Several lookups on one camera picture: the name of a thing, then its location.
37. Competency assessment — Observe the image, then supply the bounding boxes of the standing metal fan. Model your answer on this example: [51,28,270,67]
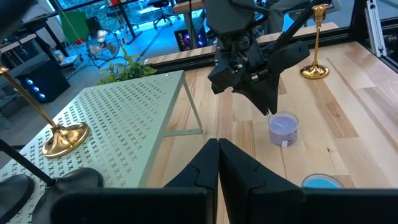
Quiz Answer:
[85,29,121,68]

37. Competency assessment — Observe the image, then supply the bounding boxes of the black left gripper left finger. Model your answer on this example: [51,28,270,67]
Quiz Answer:
[163,138,220,191]

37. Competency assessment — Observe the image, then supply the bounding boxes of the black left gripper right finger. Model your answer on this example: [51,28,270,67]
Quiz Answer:
[219,138,303,192]

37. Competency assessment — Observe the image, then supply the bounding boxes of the office chair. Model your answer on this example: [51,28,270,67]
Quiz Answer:
[147,0,174,30]

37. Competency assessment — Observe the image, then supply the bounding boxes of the green board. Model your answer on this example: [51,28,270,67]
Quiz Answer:
[59,11,90,44]

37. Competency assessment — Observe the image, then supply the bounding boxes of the purple candle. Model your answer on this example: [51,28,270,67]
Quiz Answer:
[267,111,299,147]

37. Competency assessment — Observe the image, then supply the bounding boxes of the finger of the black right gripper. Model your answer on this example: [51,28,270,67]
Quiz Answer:
[267,72,280,115]
[233,76,270,116]

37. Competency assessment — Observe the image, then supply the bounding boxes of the silver aluminium extrusion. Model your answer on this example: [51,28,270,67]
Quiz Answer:
[365,0,388,58]

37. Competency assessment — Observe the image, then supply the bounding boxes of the green potted plant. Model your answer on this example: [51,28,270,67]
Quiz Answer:
[96,46,158,86]

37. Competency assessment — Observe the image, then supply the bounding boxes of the gold candlestick holder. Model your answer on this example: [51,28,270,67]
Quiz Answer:
[300,3,330,80]
[0,63,91,159]

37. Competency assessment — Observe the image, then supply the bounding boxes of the black computer tower blue lights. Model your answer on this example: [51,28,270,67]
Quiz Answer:
[15,60,71,103]

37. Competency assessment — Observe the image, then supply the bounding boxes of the blue candle in glass jar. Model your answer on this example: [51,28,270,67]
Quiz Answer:
[300,173,345,189]

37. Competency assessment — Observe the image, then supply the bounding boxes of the black candlestick holder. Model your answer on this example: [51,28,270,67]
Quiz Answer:
[0,173,35,224]
[0,139,104,224]

